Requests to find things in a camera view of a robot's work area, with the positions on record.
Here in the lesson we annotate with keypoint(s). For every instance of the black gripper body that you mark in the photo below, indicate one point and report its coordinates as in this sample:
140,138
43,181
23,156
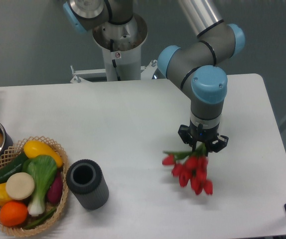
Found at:
201,134

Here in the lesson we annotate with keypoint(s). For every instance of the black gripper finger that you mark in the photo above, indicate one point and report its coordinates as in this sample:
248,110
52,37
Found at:
186,136
217,144

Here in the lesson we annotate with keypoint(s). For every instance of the red tulip bouquet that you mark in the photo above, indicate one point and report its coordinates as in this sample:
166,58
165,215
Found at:
190,168

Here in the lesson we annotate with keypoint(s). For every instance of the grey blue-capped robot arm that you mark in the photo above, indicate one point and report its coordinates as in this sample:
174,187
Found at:
193,70

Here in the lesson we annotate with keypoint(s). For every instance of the dark grey ribbed vase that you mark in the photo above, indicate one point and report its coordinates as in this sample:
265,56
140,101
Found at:
86,181

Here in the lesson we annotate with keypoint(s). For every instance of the purple sweet potato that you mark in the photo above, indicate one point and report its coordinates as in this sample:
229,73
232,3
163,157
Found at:
54,193

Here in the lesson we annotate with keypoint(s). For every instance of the green bok choy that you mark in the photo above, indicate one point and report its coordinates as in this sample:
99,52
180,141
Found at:
43,170

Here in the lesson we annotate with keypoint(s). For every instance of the yellow squash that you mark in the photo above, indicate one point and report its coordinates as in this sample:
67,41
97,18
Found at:
34,148

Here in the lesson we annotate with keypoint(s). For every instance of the woven wicker basket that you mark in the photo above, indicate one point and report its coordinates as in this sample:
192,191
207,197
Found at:
8,156

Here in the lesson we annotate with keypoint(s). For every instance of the round beige disc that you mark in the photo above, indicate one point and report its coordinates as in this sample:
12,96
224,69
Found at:
20,186

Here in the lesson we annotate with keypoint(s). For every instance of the green bean pod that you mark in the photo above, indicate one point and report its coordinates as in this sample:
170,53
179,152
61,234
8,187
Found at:
41,220

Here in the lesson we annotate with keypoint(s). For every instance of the green cucumber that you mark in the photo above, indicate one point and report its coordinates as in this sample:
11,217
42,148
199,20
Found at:
14,166

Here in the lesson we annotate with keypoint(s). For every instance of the orange fruit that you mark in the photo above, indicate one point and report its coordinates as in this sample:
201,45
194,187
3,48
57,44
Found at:
13,213

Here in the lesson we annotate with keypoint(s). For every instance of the white metal base frame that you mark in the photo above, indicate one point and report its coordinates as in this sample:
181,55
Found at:
149,72

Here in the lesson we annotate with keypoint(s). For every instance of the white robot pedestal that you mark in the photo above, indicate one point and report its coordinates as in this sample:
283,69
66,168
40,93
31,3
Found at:
121,48

